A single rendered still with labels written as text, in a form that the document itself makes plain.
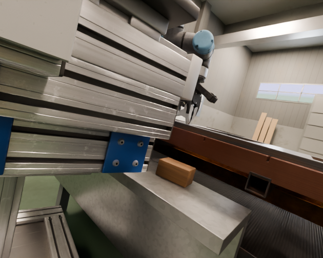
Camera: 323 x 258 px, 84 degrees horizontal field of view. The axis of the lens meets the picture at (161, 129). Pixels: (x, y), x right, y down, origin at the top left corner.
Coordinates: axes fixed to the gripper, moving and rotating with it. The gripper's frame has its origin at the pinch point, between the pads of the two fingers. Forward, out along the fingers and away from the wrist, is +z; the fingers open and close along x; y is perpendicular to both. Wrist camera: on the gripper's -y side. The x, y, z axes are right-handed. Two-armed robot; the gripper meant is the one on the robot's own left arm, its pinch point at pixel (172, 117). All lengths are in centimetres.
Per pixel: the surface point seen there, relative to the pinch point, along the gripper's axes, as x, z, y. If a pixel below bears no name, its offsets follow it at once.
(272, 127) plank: 719, -56, -55
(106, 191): -45, 39, 9
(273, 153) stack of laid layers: -37, 2, 63
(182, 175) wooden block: -50, 14, 46
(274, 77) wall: 753, -262, -108
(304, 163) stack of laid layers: -37, 2, 70
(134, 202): -45, 34, 27
